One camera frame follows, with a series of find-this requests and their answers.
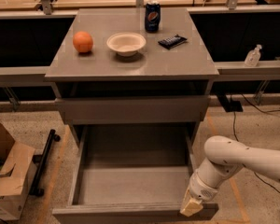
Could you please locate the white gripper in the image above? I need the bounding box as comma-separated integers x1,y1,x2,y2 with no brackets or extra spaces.
180,172,218,217

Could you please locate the grey drawer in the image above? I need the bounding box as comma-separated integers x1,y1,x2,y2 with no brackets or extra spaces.
55,95,209,124
53,124,218,224

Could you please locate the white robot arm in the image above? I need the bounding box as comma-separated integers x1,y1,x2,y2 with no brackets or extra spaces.
180,135,280,217

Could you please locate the grey top drawer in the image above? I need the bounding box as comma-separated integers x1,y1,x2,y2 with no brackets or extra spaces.
55,95,209,124

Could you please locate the grey drawer cabinet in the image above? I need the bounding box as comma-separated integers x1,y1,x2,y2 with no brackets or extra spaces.
45,7,218,142

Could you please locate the black floor socket box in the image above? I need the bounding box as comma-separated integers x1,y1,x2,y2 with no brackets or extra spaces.
217,94,243,112

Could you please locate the black metal stand leg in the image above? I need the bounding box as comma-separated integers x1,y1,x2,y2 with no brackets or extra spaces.
29,129,61,197

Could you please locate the clear hand sanitizer bottle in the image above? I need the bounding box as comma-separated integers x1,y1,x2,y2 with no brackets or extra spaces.
245,44,262,67

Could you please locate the dark snack bar packet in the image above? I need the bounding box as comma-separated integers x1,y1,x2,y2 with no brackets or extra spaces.
159,35,187,49

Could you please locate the white paper bowl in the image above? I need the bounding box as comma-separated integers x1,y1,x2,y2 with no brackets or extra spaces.
106,32,147,57

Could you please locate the brown cardboard box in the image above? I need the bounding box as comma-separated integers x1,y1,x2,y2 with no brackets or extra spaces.
0,123,36,221

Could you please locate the orange fruit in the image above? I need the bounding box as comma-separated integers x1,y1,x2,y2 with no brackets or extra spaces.
73,31,93,53

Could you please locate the blue pepsi can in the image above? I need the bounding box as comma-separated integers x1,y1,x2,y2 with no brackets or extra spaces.
145,1,161,33

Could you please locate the black floor cable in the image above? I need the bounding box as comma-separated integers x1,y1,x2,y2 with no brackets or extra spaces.
232,93,280,199

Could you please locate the grey metal rail frame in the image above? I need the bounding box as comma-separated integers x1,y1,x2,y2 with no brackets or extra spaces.
0,7,280,87

